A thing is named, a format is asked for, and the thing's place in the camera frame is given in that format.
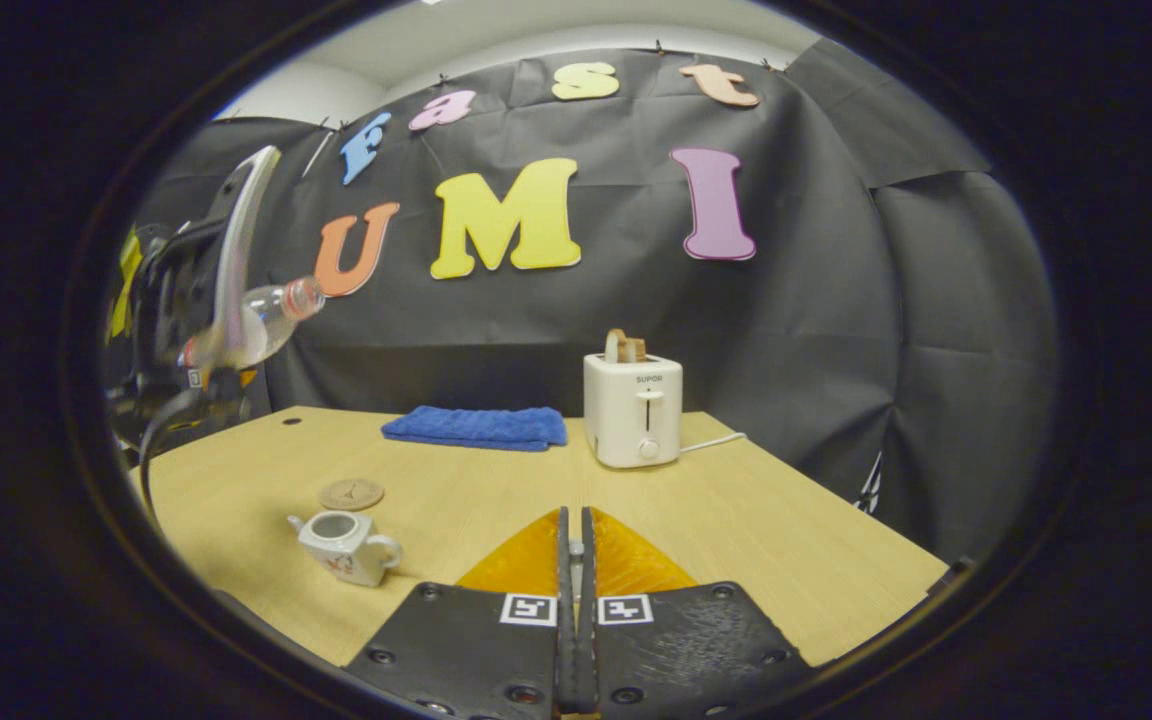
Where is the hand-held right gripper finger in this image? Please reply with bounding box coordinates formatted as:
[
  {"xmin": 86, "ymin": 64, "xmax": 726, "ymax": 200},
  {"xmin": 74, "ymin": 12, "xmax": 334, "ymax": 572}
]
[
  {"xmin": 578, "ymin": 506, "xmax": 817, "ymax": 720},
  {"xmin": 346, "ymin": 506, "xmax": 577, "ymax": 720}
]

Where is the clear plastic water bottle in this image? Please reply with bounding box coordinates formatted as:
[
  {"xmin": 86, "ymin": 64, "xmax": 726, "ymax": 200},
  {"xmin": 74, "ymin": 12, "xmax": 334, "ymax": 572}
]
[{"xmin": 179, "ymin": 277, "xmax": 327, "ymax": 373}]

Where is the round wooden coaster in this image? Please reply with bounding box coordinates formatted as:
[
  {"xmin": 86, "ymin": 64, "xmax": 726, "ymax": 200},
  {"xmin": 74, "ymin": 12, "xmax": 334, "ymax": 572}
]
[{"xmin": 319, "ymin": 478, "xmax": 386, "ymax": 512}]

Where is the white toaster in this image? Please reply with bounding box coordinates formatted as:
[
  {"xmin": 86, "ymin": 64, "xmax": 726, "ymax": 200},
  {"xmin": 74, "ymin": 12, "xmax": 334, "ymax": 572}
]
[{"xmin": 583, "ymin": 352, "xmax": 684, "ymax": 469}]

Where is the folded blue towel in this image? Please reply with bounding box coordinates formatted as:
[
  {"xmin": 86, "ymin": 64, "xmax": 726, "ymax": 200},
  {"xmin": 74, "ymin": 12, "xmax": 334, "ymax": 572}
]
[{"xmin": 381, "ymin": 405, "xmax": 569, "ymax": 452}]

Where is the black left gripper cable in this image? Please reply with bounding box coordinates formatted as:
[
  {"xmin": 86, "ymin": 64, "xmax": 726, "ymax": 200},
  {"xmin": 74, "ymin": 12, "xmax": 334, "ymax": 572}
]
[{"xmin": 139, "ymin": 388, "xmax": 199, "ymax": 526}]

